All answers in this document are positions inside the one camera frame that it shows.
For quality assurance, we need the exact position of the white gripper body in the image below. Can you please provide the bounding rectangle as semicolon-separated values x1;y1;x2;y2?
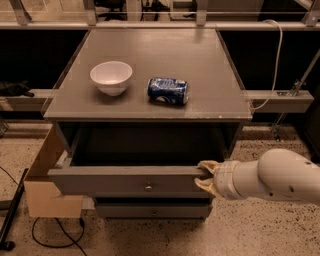
214;161;243;200

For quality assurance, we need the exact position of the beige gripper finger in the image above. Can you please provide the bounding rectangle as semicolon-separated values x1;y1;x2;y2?
194;178;216;198
198;160;220;175

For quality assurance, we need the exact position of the grey top drawer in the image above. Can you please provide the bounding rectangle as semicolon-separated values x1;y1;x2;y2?
48;125;224;198

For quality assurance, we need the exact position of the grey drawer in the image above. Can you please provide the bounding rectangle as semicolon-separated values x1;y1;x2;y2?
95;198;212;219
48;125;224;198

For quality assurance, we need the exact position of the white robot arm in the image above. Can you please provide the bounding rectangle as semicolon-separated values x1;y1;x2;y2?
194;149;320;205

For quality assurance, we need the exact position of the grey drawer cabinet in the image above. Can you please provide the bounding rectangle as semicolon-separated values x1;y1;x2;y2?
43;27;253;220

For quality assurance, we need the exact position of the grey bottom drawer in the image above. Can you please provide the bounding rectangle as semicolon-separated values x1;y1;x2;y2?
95;198;212;219

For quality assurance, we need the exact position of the blue soda can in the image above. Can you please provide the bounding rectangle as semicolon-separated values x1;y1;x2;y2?
147;77;189;105

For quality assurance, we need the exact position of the white bowl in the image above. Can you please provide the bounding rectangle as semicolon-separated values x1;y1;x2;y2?
90;61;133;96

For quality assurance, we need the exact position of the cardboard box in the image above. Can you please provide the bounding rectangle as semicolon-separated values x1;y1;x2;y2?
24;127;83;218

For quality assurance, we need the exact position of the black stand leg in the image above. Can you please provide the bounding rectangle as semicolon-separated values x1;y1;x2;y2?
0;168;28;251

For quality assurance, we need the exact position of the black floor cable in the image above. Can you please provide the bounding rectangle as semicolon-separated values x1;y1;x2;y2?
0;165;89;256

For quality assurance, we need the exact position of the white hanging cable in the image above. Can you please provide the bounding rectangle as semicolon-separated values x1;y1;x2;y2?
248;18;284;112

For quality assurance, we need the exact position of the metal frame rail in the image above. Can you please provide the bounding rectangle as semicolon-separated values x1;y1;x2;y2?
0;0;320;31

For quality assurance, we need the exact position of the black object on rail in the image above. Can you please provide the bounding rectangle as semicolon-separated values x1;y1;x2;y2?
0;81;34;97

